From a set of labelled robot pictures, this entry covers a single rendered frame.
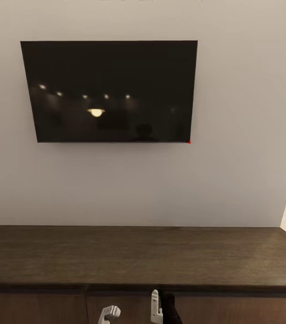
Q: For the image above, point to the wall mounted tv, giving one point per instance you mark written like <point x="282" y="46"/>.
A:
<point x="111" y="91"/>

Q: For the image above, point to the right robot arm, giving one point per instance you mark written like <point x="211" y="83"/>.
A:
<point x="167" y="313"/>

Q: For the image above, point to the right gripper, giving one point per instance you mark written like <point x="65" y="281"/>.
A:
<point x="168" y="306"/>

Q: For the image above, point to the cabinet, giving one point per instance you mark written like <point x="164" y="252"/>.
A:
<point x="67" y="274"/>

